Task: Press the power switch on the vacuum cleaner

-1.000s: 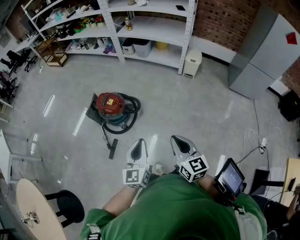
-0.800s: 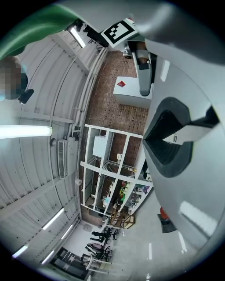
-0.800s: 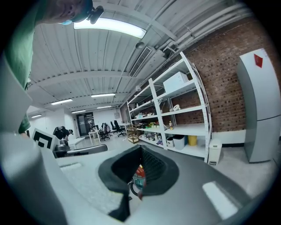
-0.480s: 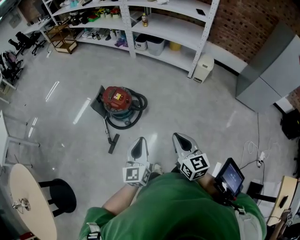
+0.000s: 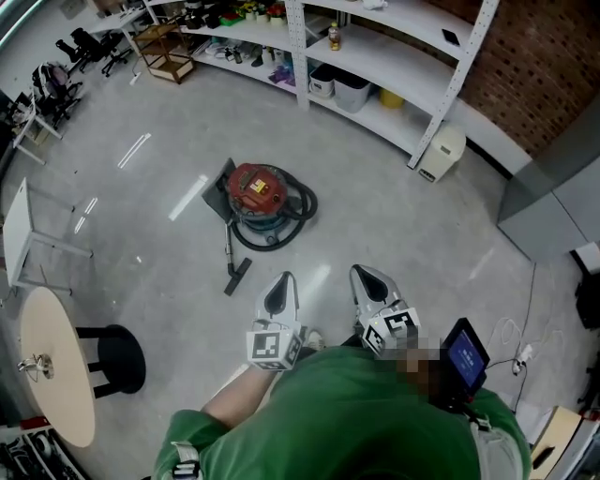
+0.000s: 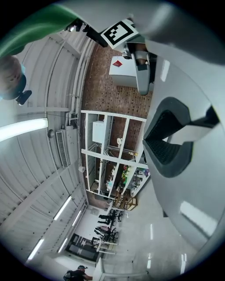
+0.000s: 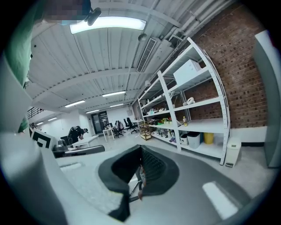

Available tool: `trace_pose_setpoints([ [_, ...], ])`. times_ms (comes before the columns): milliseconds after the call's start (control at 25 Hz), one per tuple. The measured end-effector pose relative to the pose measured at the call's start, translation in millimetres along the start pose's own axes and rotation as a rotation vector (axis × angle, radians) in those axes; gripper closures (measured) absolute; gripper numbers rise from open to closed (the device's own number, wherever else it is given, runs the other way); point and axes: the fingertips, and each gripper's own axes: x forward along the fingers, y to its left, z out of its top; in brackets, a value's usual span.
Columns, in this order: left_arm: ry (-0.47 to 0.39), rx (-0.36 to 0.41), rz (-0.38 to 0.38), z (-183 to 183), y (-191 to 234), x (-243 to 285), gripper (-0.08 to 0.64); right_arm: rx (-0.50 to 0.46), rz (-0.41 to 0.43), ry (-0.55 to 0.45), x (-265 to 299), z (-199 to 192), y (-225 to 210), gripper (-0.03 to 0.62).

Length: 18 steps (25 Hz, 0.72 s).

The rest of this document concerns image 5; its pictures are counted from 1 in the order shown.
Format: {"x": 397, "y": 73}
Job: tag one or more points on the black equipment case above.
{"x": 588, "y": 300}

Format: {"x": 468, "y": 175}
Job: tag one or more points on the purple cloth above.
{"x": 283, "y": 75}

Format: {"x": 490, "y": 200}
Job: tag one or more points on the person's left forearm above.
{"x": 244, "y": 394}

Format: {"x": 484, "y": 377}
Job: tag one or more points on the brown tea bottle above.
{"x": 334, "y": 37}

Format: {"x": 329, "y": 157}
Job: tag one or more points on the black storage box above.
{"x": 201, "y": 14}

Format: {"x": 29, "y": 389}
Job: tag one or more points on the office chair with jacket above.
{"x": 54, "y": 89}

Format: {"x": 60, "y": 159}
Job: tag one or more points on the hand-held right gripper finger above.
{"x": 358, "y": 300}
{"x": 389, "y": 293}

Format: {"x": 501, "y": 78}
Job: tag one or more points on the green plastic tray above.
{"x": 232, "y": 19}

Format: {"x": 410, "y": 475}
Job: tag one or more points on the black tablet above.
{"x": 451, "y": 37}

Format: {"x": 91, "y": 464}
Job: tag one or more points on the white box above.
{"x": 588, "y": 258}

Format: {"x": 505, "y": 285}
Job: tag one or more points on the small metal tool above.
{"x": 37, "y": 365}

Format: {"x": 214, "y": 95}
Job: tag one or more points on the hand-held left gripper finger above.
{"x": 290, "y": 304}
{"x": 265, "y": 304}

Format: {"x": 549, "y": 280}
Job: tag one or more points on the red vacuum cleaner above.
{"x": 255, "y": 185}

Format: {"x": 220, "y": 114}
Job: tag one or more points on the low equipment rack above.
{"x": 33, "y": 454}

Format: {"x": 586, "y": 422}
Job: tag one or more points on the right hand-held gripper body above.
{"x": 394, "y": 330}

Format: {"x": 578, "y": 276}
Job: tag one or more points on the black office chair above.
{"x": 77, "y": 47}
{"x": 112, "y": 51}

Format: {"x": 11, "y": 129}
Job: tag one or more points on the round wooden pedestal table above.
{"x": 56, "y": 365}

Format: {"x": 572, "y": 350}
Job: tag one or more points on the white metal shelving unit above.
{"x": 398, "y": 56}

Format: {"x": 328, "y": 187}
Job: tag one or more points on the person's right forearm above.
{"x": 419, "y": 370}

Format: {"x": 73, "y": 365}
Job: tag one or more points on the grey dustpan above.
{"x": 218, "y": 192}

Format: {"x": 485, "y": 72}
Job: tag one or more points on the white desk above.
{"x": 37, "y": 124}
{"x": 19, "y": 234}
{"x": 119, "y": 19}

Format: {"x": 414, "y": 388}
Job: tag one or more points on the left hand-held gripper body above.
{"x": 267, "y": 349}

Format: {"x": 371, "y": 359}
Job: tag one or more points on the person's black shorts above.
{"x": 352, "y": 341}

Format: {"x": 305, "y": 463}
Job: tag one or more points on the wooden trolley cart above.
{"x": 164, "y": 51}

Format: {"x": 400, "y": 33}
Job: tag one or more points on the white teapot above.
{"x": 375, "y": 4}

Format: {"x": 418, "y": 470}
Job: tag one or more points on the person's green shirt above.
{"x": 351, "y": 422}

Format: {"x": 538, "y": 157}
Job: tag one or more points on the white bin with black lid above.
{"x": 322, "y": 82}

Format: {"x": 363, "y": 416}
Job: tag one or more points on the black chest-mounted monitor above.
{"x": 464, "y": 358}

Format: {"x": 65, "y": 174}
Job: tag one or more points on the person's left shoe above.
{"x": 315, "y": 338}

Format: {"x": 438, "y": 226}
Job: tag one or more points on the yellow container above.
{"x": 391, "y": 98}

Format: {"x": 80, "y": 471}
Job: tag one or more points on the white power strip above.
{"x": 522, "y": 358}

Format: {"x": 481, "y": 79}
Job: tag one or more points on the yellow potted flowers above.
{"x": 248, "y": 10}

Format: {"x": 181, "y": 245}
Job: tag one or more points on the cardboard box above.
{"x": 558, "y": 436}

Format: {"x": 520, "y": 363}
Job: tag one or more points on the white plates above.
{"x": 220, "y": 51}

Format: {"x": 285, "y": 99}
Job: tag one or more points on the grey waste bin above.
{"x": 351, "y": 91}

